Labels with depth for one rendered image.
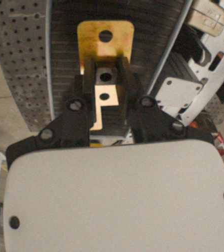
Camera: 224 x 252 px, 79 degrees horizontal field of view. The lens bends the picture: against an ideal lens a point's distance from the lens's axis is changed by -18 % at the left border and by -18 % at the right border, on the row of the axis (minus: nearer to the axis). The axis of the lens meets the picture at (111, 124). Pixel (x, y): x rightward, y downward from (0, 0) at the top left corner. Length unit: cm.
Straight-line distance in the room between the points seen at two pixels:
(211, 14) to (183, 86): 16
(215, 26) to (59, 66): 27
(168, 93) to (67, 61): 21
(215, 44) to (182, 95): 19
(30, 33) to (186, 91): 60
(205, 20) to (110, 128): 27
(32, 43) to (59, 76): 53
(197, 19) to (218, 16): 5
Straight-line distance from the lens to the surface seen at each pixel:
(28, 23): 69
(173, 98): 35
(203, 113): 79
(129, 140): 55
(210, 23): 32
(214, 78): 55
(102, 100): 15
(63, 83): 22
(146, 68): 21
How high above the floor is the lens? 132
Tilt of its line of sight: 35 degrees down
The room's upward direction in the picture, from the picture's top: 173 degrees clockwise
